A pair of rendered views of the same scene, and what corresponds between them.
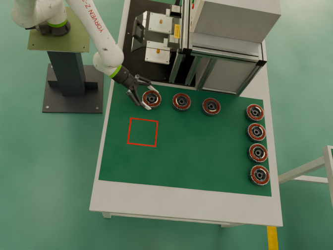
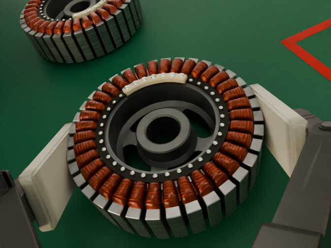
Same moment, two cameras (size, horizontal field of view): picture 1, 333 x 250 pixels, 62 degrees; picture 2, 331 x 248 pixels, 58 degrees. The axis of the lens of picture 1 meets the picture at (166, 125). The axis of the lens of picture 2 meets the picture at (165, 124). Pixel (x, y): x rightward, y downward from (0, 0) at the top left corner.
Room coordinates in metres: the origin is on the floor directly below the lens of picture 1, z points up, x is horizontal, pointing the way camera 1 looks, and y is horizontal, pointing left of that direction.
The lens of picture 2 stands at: (0.78, 0.24, 0.91)
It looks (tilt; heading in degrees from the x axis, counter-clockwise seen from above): 51 degrees down; 276
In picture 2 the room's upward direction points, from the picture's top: 17 degrees counter-clockwise
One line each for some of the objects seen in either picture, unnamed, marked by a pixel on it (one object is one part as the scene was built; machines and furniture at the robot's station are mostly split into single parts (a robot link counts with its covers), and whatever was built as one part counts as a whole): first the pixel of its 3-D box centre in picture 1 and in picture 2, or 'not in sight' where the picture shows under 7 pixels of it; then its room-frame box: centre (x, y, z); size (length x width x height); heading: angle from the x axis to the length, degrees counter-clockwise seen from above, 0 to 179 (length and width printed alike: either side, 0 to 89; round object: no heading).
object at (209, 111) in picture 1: (210, 106); not in sight; (0.90, -0.21, 0.77); 0.11 x 0.11 x 0.04
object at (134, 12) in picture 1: (161, 39); not in sight; (1.24, 0.24, 0.76); 0.64 x 0.47 x 0.02; 16
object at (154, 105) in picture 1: (151, 99); (165, 136); (0.79, 0.14, 0.77); 0.11 x 0.11 x 0.04
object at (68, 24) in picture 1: (47, 24); not in sight; (1.00, 0.91, 0.78); 0.26 x 0.15 x 0.06; 125
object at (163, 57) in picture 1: (157, 52); not in sight; (1.12, 0.22, 0.78); 0.15 x 0.15 x 0.01; 16
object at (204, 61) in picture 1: (203, 28); not in sight; (1.31, 0.01, 0.92); 0.66 x 0.01 x 0.30; 16
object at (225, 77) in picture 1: (226, 77); not in sight; (1.04, -0.22, 0.91); 0.28 x 0.03 x 0.32; 106
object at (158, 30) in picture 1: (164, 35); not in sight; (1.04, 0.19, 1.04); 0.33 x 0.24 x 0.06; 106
